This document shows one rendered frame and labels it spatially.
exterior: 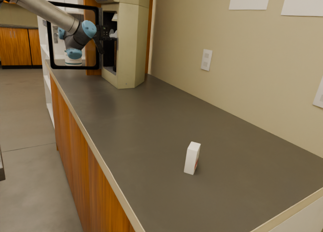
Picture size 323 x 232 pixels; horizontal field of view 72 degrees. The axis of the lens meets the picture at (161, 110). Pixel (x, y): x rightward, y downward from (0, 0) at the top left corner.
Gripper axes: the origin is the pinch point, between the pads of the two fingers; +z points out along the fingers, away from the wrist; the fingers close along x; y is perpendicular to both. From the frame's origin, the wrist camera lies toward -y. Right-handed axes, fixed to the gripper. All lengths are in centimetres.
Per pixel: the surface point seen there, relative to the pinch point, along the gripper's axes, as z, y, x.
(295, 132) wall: 36, -24, -97
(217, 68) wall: 36, -9, -49
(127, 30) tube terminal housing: -1.8, 5.8, -13.7
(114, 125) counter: -25, -27, -60
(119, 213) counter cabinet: -34, -43, -88
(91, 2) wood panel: -11.8, 19.6, 23.3
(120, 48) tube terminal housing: -5.5, -3.9, -13.8
